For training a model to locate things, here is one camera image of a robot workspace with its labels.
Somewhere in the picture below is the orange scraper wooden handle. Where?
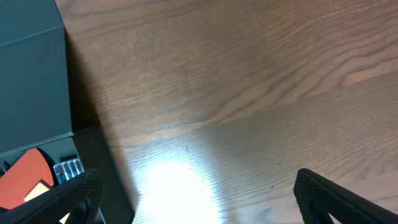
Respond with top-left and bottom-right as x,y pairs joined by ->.
1,147 -> 60,212

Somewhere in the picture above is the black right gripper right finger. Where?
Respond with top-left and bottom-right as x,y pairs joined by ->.
294,168 -> 397,224

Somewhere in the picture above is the black box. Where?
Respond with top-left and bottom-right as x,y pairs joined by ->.
1,0 -> 134,223

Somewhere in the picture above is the blue drill bit case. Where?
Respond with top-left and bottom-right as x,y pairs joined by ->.
53,159 -> 84,184

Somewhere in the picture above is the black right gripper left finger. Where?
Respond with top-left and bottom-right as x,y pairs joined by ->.
1,169 -> 103,223

